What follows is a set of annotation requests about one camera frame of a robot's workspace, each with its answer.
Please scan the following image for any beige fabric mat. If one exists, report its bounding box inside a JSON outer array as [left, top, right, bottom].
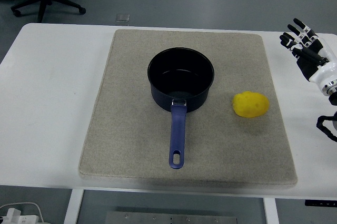
[[78, 28, 298, 188]]

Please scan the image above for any blue pot with long handle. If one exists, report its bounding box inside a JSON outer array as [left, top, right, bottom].
[[147, 47, 215, 169]]

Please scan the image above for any black table control panel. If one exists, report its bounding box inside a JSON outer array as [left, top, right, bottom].
[[304, 200, 337, 207]]

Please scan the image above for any white power cable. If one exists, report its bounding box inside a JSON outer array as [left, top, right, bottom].
[[0, 202, 46, 224]]

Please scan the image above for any white power strip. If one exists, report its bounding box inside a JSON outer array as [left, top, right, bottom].
[[0, 207, 40, 224]]

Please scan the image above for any white table leg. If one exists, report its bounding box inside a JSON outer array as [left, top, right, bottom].
[[64, 189, 84, 224], [263, 197, 280, 224]]

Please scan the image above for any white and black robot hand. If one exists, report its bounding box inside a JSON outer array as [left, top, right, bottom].
[[280, 18, 337, 88]]

